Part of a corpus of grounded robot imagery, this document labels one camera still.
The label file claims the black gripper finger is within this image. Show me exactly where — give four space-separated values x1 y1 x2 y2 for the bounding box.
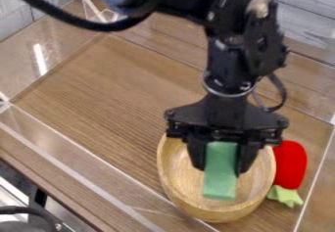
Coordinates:
236 141 263 175
187 137 207 170

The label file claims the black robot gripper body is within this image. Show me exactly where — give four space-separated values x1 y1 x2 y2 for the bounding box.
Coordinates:
166 94 290 146

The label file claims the green rectangular block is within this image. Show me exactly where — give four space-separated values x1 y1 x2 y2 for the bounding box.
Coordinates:
203 142 236 201

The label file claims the brown wooden bowl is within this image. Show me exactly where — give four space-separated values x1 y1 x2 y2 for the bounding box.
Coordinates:
158 135 276 223

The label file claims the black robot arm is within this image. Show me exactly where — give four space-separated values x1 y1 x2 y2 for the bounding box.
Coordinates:
103 0 290 174

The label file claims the red plush strawberry toy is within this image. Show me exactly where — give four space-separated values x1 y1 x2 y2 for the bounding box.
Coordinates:
267 140 307 209

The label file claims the clear acrylic corner bracket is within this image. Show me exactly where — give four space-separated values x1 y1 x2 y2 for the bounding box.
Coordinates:
82 0 126 23

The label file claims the black metal table bracket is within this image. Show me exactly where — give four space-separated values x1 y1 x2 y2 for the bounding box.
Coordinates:
28 187 76 232

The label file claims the black cable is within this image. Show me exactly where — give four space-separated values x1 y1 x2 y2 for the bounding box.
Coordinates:
0 0 150 33

